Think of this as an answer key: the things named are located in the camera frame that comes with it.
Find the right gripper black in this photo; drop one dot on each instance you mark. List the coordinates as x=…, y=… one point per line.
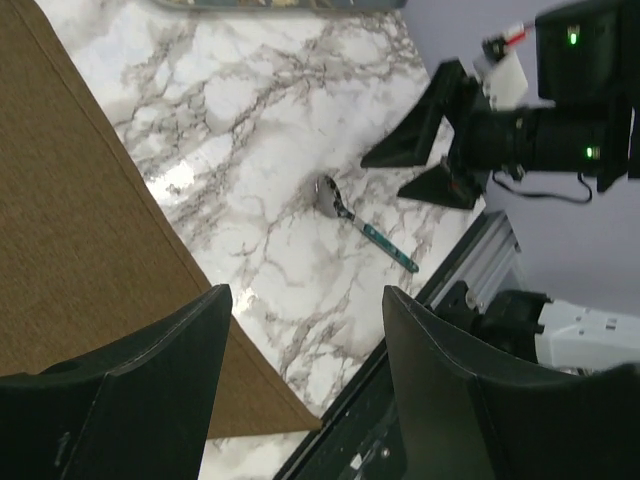
x=485, y=141

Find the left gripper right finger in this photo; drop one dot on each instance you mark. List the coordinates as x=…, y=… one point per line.
x=468, y=410

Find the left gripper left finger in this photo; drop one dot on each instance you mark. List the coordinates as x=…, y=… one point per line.
x=137, y=408

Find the brown cloth napkin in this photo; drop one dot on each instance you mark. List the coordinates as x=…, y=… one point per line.
x=87, y=256

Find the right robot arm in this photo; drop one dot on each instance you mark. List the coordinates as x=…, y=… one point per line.
x=554, y=95

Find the floral blue serving tray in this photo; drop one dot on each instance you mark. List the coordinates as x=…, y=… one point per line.
x=317, y=5

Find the black mounting base rail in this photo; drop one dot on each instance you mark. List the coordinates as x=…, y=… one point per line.
x=366, y=434

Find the spoon with teal handle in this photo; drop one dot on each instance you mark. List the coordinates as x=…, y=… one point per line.
x=329, y=201

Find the aluminium extrusion frame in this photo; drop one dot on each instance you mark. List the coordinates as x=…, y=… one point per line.
x=487, y=259

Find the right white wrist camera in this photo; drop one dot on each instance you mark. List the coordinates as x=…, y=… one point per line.
x=501, y=75

